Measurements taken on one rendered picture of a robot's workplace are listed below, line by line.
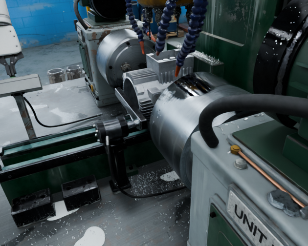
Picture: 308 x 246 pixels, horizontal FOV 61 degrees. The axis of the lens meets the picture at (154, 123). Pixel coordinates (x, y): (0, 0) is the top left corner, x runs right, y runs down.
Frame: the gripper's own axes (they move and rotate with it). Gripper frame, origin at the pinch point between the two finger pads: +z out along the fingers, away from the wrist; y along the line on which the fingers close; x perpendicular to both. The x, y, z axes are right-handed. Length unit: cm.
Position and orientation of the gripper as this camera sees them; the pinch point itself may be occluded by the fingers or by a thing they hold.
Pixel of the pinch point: (11, 71)
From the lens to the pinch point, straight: 107.6
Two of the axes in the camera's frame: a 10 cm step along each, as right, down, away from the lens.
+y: 9.2, -2.4, 3.2
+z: 2.3, 9.7, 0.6
